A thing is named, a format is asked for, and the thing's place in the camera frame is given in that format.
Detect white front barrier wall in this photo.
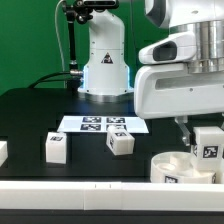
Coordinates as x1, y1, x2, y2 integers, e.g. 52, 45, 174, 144
0, 181, 224, 212

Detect white marker sheet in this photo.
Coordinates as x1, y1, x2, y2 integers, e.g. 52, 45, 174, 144
58, 116, 149, 133

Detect white left barrier wall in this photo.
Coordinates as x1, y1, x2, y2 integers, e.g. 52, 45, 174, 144
0, 141, 8, 167

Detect white barrier wall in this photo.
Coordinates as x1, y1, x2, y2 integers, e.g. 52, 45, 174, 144
0, 141, 8, 167
216, 158, 224, 184
0, 181, 224, 212

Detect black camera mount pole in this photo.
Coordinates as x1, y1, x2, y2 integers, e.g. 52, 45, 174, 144
62, 0, 92, 91

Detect black camera on mount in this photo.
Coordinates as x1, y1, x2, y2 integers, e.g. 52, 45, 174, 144
83, 0, 119, 9

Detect white right barrier wall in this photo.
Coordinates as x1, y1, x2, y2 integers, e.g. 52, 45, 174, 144
216, 158, 224, 184

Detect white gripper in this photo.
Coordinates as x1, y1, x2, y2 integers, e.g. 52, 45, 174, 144
134, 32, 224, 146

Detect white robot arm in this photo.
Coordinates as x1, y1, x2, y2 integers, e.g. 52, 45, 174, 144
79, 0, 224, 145

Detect black cables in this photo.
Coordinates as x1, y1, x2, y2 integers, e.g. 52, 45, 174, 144
27, 68, 85, 90

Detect white round stool seat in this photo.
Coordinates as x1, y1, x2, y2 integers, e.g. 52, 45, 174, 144
150, 152, 216, 184

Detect grey cable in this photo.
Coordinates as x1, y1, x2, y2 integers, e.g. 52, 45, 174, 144
54, 0, 68, 89

